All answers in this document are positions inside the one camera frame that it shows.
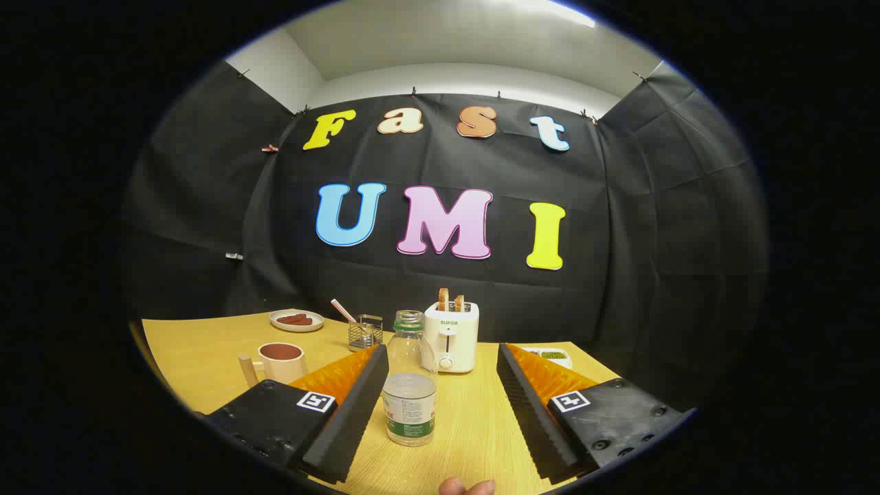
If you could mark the clear plastic juice bottle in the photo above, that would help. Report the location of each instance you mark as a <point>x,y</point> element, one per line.
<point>410,412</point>

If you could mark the striped pink straw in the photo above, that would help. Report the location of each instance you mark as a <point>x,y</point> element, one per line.
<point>342,310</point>

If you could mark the wooden table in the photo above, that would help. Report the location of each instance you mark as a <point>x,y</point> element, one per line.
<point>199,350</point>

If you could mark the green food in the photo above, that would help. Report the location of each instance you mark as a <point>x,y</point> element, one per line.
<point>553,355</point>

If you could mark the black backdrop cloth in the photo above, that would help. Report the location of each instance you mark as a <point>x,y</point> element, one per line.
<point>632,240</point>

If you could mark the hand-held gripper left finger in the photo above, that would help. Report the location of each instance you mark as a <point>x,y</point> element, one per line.
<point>347,419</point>

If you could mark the white round plate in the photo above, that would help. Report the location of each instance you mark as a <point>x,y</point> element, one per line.
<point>278,324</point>

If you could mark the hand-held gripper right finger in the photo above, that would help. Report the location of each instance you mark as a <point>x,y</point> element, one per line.
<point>533,419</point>

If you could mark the brown sausage pieces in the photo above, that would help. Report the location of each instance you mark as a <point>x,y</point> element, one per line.
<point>294,319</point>

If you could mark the small white dish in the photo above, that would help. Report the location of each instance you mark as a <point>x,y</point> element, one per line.
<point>531,353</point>

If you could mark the white toaster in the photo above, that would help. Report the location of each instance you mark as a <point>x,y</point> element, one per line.
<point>459,337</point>

